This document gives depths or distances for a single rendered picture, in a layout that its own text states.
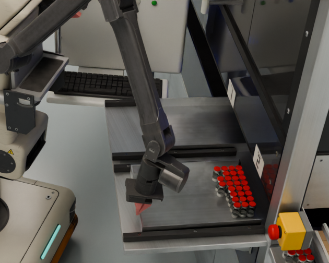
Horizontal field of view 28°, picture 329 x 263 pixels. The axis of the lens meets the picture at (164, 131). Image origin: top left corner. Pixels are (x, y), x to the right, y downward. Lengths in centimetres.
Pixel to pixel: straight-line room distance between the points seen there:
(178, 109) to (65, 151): 128
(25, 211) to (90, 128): 99
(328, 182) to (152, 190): 46
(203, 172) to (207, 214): 18
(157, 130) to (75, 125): 200
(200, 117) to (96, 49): 55
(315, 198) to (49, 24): 83
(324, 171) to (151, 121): 46
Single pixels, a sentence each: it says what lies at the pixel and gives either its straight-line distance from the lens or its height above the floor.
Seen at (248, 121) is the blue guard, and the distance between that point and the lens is 199.
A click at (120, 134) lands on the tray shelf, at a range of 216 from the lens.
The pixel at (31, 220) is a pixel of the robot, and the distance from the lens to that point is 271.
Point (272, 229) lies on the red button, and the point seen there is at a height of 101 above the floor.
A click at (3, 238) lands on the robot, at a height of 28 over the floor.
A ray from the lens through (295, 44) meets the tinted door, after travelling 164.
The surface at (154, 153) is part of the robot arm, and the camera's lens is 167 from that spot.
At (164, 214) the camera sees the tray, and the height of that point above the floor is 88.
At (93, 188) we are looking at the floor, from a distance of 325.
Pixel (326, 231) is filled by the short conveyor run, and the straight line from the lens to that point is 183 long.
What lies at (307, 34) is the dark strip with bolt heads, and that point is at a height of 150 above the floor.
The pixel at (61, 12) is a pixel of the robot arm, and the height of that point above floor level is 141.
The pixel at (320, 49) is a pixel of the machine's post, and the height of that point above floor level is 151.
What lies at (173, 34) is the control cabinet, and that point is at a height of 98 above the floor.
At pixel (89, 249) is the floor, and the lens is 297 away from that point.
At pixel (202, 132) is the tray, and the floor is 88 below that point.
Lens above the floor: 222
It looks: 38 degrees down
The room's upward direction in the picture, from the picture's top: 6 degrees clockwise
